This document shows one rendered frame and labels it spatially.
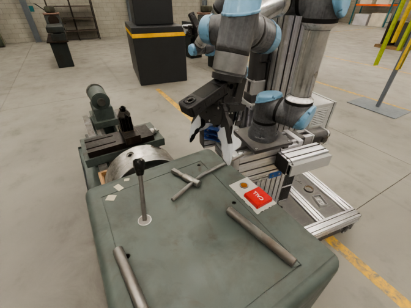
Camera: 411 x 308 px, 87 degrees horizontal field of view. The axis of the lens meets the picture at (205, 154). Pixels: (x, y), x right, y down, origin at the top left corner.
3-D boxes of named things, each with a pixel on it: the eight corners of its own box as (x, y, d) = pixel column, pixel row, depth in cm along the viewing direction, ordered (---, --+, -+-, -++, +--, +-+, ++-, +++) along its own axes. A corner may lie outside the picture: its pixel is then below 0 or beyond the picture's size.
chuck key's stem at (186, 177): (170, 174, 73) (197, 188, 68) (170, 169, 72) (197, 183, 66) (175, 171, 75) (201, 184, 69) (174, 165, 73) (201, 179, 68)
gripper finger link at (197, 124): (202, 140, 64) (220, 122, 57) (186, 142, 60) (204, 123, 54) (198, 131, 65) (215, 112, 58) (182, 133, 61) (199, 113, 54)
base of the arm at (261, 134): (265, 126, 120) (268, 109, 115) (282, 139, 109) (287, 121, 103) (242, 131, 116) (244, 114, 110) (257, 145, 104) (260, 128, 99)
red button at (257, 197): (271, 202, 64) (273, 198, 63) (256, 211, 62) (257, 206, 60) (257, 190, 68) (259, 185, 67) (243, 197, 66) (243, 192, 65)
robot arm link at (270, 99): (260, 110, 114) (265, 85, 106) (284, 118, 106) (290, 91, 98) (248, 118, 106) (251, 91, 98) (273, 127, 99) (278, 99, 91)
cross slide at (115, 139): (155, 140, 153) (153, 134, 151) (89, 158, 135) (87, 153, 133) (146, 129, 166) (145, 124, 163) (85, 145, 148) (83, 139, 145)
